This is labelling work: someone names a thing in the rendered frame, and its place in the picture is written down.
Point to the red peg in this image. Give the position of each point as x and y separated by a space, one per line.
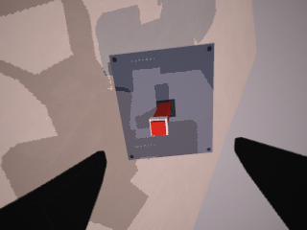
159 121

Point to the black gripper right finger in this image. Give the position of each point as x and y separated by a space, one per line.
280 175

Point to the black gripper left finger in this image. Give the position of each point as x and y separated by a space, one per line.
64 203

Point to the grey sloped panel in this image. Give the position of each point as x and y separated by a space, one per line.
183 76

